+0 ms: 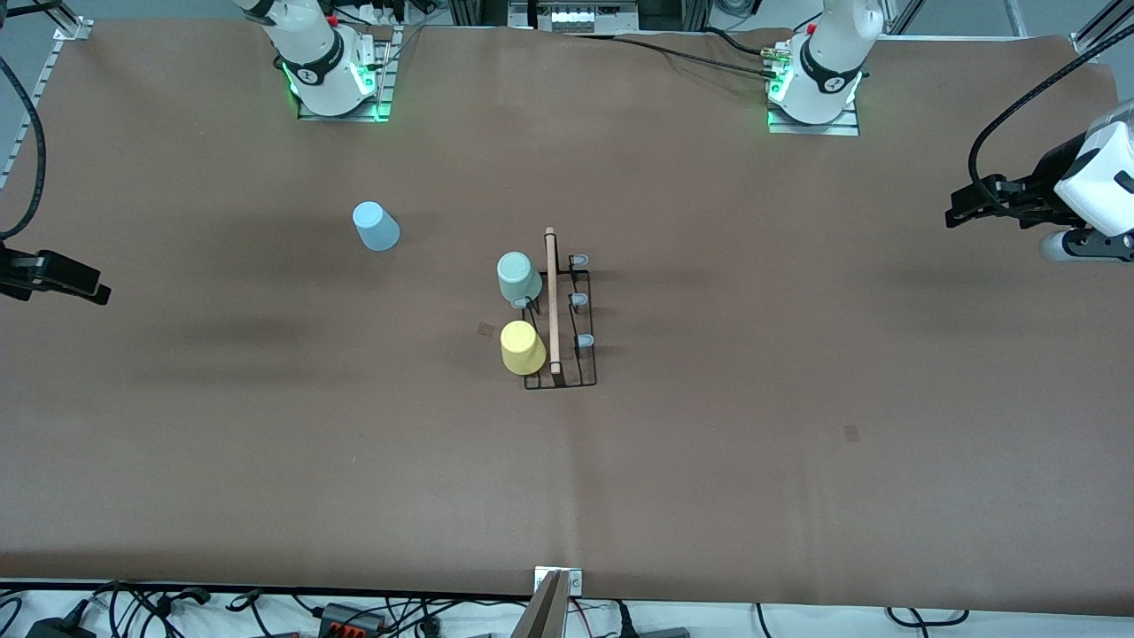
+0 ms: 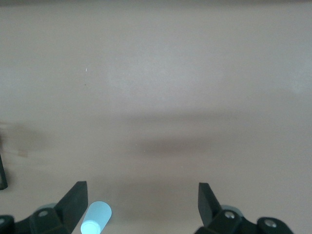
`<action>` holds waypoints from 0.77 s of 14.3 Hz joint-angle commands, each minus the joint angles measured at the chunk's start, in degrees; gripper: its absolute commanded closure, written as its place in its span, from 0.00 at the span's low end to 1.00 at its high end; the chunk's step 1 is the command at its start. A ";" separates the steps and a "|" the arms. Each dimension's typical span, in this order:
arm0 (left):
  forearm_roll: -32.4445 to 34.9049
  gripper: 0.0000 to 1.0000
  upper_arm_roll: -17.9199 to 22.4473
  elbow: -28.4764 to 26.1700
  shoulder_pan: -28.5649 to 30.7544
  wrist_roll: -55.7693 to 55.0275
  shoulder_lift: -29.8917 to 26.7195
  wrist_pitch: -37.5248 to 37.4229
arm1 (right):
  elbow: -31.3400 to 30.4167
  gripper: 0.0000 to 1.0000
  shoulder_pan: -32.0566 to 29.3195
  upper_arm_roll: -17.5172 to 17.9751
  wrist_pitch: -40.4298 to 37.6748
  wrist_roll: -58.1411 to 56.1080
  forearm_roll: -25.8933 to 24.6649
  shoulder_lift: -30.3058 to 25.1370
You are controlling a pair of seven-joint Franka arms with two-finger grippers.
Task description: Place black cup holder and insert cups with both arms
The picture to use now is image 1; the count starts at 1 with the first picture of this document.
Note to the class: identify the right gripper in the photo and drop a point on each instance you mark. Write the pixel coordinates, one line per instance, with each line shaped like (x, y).
(19, 267)

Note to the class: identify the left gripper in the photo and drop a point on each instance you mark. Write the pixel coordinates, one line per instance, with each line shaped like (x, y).
(1051, 176)

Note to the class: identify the pale green plastic cup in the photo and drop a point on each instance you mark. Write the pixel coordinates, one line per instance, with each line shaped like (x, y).
(518, 276)

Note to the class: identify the yellow plastic cup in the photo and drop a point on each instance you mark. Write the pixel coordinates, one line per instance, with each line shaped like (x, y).
(523, 348)

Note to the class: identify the light blue plastic cup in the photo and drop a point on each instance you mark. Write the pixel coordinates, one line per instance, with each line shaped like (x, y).
(376, 228)

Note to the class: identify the black power adapter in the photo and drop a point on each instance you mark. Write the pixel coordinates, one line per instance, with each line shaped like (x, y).
(58, 629)

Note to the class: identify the white power strip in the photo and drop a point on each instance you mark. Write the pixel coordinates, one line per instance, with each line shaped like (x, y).
(381, 11)

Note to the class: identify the black terminal block orange levers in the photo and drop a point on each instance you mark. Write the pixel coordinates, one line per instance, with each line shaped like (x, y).
(350, 618)

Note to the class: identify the grey connector box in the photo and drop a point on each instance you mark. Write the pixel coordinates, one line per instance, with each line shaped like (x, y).
(576, 18)

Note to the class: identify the brown table mat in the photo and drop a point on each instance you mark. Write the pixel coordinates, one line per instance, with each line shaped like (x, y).
(620, 487)

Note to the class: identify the black plug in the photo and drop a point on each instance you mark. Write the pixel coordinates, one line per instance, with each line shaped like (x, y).
(656, 633)

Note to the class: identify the perforated white metal rail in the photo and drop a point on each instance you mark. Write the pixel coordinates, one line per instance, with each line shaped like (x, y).
(31, 106)

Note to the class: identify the silver corner bracket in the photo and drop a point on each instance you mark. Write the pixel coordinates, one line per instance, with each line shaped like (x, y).
(1085, 44)
(73, 31)

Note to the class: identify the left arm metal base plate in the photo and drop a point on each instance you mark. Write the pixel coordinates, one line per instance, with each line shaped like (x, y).
(815, 128)

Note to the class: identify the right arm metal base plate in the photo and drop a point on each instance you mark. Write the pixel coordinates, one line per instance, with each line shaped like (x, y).
(383, 80)

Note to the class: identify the white mounting bracket plate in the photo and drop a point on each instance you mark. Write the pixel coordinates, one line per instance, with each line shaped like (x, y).
(574, 581)

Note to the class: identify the metal camera post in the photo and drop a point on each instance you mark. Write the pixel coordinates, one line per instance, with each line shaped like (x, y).
(545, 616)

